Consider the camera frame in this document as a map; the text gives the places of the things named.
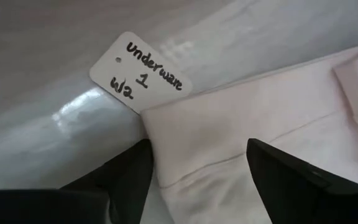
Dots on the white handwritten paper tag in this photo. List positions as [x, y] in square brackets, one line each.
[141, 71]

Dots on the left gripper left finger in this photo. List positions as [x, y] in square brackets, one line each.
[129, 174]

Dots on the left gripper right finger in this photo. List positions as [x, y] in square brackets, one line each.
[291, 193]

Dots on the pale pink underwear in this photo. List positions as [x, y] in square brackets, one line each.
[228, 124]

